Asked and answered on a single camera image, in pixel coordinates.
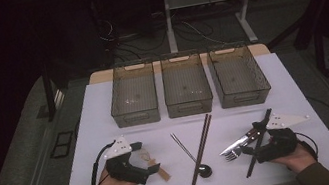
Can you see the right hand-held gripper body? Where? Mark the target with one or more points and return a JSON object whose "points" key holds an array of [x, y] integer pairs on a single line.
{"points": [[279, 146]]}

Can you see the light wooden spoon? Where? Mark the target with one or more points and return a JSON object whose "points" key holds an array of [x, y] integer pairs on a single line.
{"points": [[163, 173]]}

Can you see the metal spoon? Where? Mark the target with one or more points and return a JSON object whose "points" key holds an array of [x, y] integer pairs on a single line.
{"points": [[205, 171]]}

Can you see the translucent grey plastic bin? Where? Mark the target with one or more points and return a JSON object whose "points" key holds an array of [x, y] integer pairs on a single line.
{"points": [[237, 75], [186, 83], [122, 96]]}

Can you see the person's right hand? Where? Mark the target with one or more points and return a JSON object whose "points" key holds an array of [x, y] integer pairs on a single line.
{"points": [[299, 161]]}

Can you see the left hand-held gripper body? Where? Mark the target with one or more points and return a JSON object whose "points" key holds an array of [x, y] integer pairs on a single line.
{"points": [[124, 170]]}

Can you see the white metal frame desk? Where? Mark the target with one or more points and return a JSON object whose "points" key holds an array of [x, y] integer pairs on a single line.
{"points": [[169, 20]]}

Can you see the black chopstick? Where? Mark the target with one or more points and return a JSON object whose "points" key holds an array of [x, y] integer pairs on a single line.
{"points": [[250, 169], [268, 114]]}

